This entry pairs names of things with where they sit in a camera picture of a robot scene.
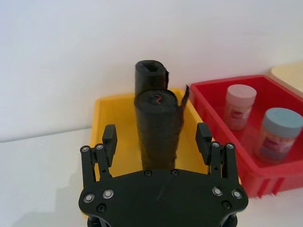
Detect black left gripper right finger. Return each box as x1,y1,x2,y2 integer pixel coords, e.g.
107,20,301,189
196,122,239,183

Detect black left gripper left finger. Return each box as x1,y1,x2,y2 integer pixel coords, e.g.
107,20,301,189
80,124,118,187

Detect yellow plastic bin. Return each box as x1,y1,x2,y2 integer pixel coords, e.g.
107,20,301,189
80,87,242,215

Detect black bag roll, red mark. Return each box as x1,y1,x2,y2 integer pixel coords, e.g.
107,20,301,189
134,85,190,171

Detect jar with pink lid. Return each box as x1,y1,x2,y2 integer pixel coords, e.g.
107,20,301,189
224,85,258,131

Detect red plastic bin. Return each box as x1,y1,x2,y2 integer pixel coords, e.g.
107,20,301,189
190,75,303,199

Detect jar with blue lid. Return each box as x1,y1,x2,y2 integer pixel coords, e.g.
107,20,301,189
255,107,303,164

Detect black bag roll, open core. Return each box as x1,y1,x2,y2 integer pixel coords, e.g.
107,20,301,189
134,61,170,98

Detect cream plastic container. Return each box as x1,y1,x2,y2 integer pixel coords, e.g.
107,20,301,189
269,61,303,94

